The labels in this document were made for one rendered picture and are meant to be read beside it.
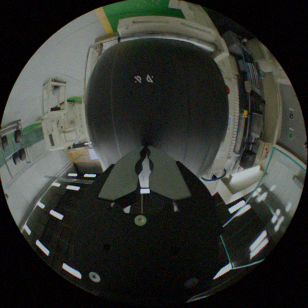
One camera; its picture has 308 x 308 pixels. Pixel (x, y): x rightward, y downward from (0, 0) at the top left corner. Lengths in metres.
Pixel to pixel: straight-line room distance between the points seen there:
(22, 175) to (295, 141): 11.77
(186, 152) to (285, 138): 0.63
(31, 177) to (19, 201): 2.84
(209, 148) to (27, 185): 11.37
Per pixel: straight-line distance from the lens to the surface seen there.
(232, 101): 0.51
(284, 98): 0.72
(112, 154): 0.15
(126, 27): 0.41
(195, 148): 0.15
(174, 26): 0.42
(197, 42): 0.42
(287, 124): 0.69
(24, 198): 11.38
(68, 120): 4.54
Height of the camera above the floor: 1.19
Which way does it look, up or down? 24 degrees up
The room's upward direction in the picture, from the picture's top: 177 degrees clockwise
